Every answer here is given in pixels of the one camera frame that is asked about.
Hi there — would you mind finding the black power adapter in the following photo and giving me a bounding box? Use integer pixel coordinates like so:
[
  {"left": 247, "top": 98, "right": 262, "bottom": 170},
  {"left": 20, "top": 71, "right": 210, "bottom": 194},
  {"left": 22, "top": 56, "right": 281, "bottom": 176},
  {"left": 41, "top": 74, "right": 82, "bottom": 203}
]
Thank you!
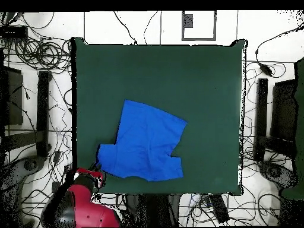
[{"left": 258, "top": 62, "right": 274, "bottom": 77}]

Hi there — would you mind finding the flat black device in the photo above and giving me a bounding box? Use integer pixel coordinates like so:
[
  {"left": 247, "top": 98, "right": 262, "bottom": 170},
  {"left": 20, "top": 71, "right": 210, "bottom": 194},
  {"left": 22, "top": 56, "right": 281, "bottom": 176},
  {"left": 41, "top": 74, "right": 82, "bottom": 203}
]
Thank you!
[{"left": 0, "top": 25, "right": 29, "bottom": 39}]

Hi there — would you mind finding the black box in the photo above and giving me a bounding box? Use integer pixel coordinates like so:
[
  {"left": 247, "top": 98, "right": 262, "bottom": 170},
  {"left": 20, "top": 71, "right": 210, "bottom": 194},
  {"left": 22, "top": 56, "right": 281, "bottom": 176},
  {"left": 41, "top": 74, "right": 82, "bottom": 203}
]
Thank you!
[
  {"left": 0, "top": 65, "right": 24, "bottom": 126},
  {"left": 270, "top": 79, "right": 297, "bottom": 143}
]

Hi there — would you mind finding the coil of black cables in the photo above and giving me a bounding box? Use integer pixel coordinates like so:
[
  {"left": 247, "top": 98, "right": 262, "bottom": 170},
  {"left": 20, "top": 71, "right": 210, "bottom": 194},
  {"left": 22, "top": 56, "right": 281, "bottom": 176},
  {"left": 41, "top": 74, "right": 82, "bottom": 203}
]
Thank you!
[{"left": 14, "top": 36, "right": 72, "bottom": 73}]

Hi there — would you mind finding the blue shirt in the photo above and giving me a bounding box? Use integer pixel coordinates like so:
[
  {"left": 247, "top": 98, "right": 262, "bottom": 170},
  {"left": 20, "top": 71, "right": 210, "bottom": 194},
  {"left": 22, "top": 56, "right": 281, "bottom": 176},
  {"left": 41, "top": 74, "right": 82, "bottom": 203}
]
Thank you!
[{"left": 96, "top": 99, "right": 188, "bottom": 182}]

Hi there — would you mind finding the green cloth sheet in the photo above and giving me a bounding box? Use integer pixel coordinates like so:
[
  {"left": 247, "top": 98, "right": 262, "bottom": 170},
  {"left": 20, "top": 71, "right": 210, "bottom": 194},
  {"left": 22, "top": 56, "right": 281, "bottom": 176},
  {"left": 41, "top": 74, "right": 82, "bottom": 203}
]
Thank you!
[{"left": 280, "top": 56, "right": 304, "bottom": 200}]

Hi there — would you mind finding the black adapter cable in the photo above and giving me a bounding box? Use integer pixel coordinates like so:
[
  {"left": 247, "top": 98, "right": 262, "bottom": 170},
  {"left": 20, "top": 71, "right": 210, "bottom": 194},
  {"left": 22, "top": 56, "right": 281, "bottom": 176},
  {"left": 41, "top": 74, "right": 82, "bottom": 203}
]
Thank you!
[{"left": 255, "top": 22, "right": 304, "bottom": 65}]

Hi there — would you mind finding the dark green table cloth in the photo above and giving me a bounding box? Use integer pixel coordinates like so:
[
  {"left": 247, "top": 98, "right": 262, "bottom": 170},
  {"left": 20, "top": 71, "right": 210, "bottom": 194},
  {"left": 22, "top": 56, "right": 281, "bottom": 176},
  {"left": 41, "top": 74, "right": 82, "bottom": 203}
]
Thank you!
[{"left": 70, "top": 36, "right": 249, "bottom": 197}]

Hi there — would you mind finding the black stand bar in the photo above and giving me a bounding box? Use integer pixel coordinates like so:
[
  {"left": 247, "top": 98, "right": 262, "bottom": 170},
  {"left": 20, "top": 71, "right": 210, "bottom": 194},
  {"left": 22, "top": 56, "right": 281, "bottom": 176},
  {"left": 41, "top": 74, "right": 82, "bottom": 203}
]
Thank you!
[
  {"left": 254, "top": 78, "right": 268, "bottom": 162},
  {"left": 36, "top": 71, "right": 52, "bottom": 159}
]

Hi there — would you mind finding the narrow black power strip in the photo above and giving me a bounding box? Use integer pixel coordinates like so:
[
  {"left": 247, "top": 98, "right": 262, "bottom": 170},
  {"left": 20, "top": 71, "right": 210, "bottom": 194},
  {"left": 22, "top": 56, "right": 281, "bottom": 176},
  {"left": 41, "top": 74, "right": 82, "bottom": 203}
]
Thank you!
[{"left": 63, "top": 163, "right": 73, "bottom": 178}]

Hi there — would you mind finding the grey square floor frame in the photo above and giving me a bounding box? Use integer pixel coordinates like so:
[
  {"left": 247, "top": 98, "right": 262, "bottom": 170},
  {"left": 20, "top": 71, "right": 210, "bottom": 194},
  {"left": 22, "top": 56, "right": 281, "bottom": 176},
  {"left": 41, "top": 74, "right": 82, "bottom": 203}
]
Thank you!
[{"left": 181, "top": 10, "right": 217, "bottom": 42}]

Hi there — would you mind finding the small grey square plate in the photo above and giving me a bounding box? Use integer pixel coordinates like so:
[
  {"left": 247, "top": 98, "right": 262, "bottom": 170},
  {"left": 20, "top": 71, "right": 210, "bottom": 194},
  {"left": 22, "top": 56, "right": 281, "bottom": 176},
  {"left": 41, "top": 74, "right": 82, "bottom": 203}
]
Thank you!
[{"left": 183, "top": 14, "right": 194, "bottom": 29}]

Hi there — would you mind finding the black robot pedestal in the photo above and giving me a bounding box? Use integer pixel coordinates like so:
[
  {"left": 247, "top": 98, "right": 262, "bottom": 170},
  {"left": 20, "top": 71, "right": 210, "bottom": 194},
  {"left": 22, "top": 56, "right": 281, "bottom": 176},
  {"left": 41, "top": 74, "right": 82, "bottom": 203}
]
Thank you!
[{"left": 124, "top": 194, "right": 182, "bottom": 228}]

